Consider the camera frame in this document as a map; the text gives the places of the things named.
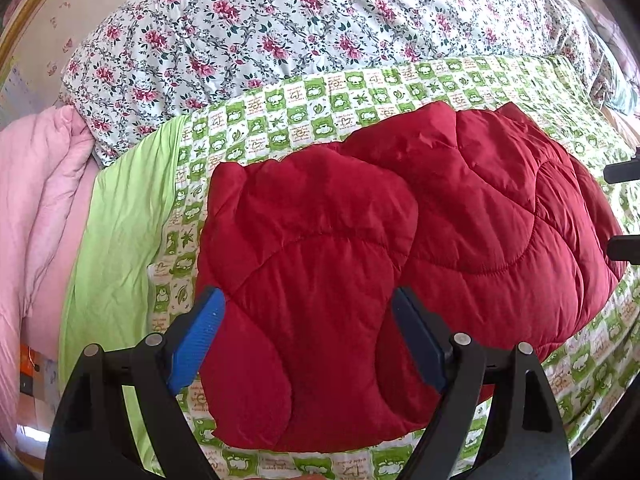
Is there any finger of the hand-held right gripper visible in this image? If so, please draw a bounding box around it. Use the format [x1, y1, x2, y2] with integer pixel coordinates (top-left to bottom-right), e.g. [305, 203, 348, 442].
[603, 157, 640, 183]
[606, 235, 640, 262]

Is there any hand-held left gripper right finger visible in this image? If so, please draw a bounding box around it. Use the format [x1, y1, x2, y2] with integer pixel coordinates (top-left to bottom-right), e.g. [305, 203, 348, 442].
[391, 286, 573, 480]

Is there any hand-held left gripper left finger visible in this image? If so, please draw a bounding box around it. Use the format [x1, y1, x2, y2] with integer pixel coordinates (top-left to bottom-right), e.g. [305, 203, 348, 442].
[44, 286, 227, 480]

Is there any red quilted jacket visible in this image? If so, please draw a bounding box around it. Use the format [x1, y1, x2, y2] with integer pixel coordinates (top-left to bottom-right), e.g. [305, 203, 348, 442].
[196, 101, 628, 453]

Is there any pink patterned pillow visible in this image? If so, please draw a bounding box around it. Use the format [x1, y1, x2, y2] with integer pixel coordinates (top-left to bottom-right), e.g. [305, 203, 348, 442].
[580, 2, 640, 116]

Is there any colourful patchwork mat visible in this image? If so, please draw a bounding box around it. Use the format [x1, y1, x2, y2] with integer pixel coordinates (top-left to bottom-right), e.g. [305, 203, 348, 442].
[19, 342, 58, 406]

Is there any pink quilt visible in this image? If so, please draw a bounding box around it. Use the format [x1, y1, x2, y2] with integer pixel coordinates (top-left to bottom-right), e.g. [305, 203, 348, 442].
[0, 105, 98, 453]

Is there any green patterned blanket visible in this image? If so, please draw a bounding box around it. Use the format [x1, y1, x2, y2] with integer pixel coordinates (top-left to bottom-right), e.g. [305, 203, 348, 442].
[59, 54, 640, 480]

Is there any floral duvet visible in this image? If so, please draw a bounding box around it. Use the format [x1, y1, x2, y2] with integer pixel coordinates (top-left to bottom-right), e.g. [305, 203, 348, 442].
[60, 0, 621, 168]

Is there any golden curved wooden frame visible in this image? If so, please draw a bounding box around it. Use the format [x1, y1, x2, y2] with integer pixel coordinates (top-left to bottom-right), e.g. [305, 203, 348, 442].
[0, 0, 98, 63]

